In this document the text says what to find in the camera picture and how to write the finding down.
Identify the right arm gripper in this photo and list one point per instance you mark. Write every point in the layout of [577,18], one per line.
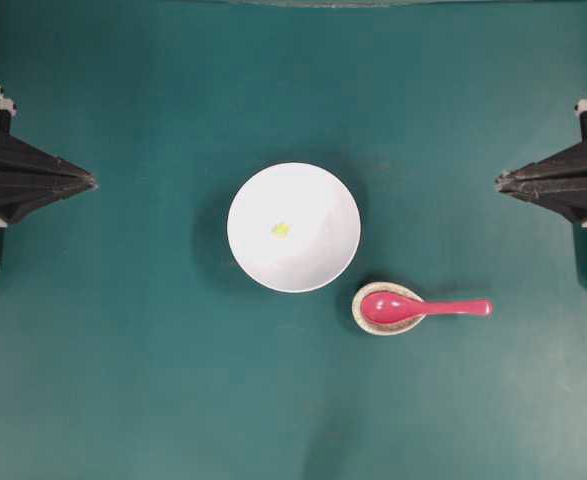
[566,197]

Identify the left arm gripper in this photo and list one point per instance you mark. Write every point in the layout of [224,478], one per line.
[20,195]

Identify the red plastic spoon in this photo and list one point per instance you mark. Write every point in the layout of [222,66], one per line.
[387,307]

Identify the yellow hexagonal prism block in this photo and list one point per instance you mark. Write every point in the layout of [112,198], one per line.
[281,230]

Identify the beige crackle spoon rest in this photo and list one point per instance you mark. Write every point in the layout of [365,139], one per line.
[372,328]

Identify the white ceramic bowl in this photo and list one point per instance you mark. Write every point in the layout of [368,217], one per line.
[324,220]

